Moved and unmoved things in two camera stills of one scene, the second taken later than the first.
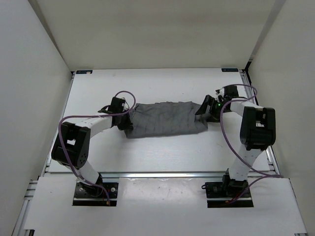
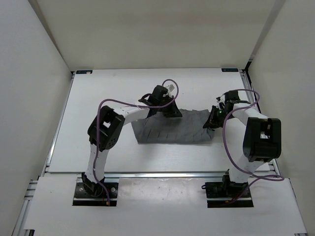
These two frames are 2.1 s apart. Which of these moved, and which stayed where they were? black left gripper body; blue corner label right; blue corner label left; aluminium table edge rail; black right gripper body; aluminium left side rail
Moved: black right gripper body; black left gripper body
Stayed: aluminium left side rail; blue corner label right; blue corner label left; aluminium table edge rail
